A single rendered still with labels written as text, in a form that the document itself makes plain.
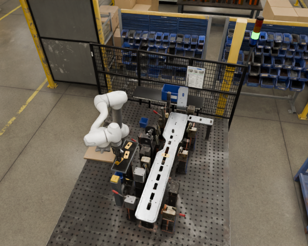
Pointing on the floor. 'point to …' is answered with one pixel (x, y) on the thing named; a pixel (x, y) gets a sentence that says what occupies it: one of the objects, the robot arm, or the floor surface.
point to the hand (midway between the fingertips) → (118, 158)
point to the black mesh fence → (160, 74)
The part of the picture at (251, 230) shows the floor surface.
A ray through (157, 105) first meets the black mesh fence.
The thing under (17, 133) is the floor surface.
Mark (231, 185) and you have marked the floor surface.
